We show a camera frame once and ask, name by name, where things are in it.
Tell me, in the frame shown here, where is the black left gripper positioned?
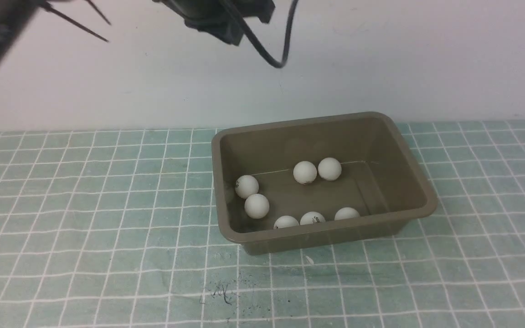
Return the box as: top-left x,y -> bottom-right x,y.
154,0 -> 275,46

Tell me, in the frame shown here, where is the white ping-pong ball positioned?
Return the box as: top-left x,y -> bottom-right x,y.
317,157 -> 342,181
235,175 -> 260,199
244,194 -> 270,220
334,207 -> 361,220
293,161 -> 318,185
273,215 -> 299,229
299,211 -> 326,226

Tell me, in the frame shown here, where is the brown plastic bin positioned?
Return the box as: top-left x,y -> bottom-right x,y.
211,112 -> 439,255

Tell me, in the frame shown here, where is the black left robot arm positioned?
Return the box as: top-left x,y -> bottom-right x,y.
0,0 -> 275,62

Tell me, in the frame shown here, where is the green checkered tablecloth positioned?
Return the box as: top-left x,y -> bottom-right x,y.
0,120 -> 525,328

